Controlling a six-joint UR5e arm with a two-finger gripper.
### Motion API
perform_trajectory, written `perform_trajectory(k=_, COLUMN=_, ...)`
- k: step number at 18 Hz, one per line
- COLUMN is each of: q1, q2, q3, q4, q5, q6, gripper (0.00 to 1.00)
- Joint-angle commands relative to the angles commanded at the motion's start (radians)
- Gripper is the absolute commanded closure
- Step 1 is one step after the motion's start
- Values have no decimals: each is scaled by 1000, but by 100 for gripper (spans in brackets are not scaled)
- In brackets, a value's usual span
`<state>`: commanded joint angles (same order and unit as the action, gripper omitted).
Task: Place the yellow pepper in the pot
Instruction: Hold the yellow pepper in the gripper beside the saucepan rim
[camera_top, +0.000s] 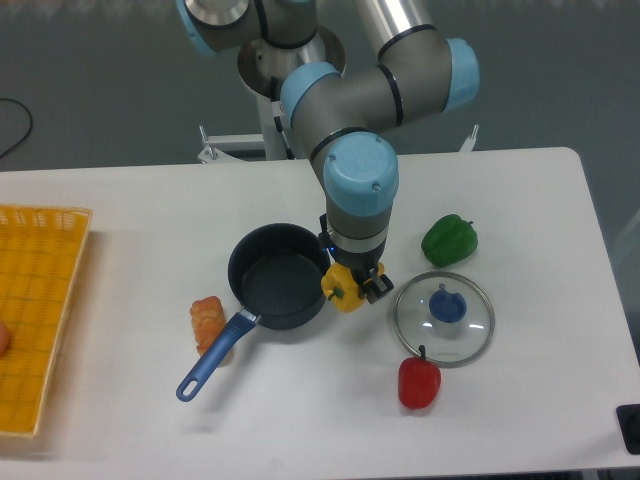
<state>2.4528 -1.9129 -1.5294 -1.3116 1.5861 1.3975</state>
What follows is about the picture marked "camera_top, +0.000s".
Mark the orange item in basket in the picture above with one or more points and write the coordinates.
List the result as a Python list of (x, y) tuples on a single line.
[(5, 337)]

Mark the green bell pepper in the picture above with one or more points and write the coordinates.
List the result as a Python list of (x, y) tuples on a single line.
[(450, 240)]

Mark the red bell pepper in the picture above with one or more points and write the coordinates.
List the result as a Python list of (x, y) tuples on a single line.
[(419, 381)]

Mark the dark blue saucepan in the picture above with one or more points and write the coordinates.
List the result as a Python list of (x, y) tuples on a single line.
[(275, 273)]

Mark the glass lid blue knob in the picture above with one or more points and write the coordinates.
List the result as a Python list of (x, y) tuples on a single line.
[(444, 318)]

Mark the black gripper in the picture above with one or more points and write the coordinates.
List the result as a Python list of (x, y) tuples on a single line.
[(361, 257)]

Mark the orange croissant bread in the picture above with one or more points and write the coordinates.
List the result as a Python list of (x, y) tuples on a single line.
[(207, 320)]

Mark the black table corner device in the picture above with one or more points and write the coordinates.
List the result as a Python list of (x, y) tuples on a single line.
[(629, 422)]

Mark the yellow woven basket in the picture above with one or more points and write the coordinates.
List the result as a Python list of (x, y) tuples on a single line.
[(41, 253)]

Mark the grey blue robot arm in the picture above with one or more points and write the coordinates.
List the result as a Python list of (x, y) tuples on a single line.
[(337, 120)]

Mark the yellow bell pepper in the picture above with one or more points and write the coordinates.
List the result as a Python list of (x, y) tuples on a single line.
[(341, 289)]

